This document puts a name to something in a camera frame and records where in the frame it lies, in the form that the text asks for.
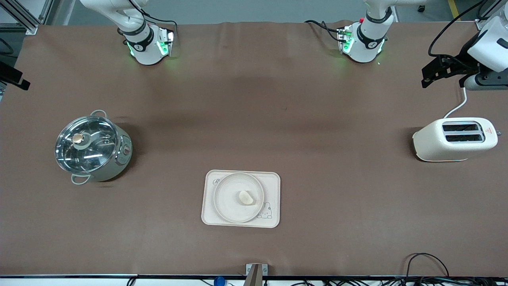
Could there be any round cream plate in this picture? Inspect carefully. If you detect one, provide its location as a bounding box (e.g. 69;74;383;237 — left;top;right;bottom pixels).
214;172;265;224

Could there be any cream rabbit print tray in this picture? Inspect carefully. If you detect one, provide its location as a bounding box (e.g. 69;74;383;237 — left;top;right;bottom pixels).
201;170;281;228

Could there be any cream two-slot toaster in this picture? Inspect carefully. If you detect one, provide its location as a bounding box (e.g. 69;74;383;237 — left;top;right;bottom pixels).
412;117;499;162

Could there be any glass pot lid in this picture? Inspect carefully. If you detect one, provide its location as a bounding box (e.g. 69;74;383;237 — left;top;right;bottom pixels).
55;116;120;174

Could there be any pale green electric pot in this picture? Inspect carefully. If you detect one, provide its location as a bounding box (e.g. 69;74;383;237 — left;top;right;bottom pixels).
56;110;133;186

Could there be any brown table mat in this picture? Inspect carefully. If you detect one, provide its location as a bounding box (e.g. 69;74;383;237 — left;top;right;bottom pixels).
0;21;508;278

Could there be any white toaster power cord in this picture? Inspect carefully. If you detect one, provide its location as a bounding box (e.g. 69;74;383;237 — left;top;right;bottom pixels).
443;87;469;119

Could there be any aluminium frame profile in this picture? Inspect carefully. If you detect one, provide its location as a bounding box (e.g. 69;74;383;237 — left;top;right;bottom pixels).
0;0;55;35

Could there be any black left base cable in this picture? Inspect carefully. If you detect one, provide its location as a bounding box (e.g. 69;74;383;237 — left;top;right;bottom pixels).
304;20;343;43

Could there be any black base cable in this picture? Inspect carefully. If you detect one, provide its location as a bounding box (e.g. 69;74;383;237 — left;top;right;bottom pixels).
304;20;343;43
131;0;179;31

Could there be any black right base cable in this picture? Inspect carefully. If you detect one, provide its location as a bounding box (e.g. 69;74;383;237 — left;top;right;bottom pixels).
131;0;179;31

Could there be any black looped floor cable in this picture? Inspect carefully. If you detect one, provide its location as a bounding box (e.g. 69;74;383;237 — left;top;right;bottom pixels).
404;253;451;286

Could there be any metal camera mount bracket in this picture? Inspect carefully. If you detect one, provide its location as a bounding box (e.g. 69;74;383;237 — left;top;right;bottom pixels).
245;263;268;286

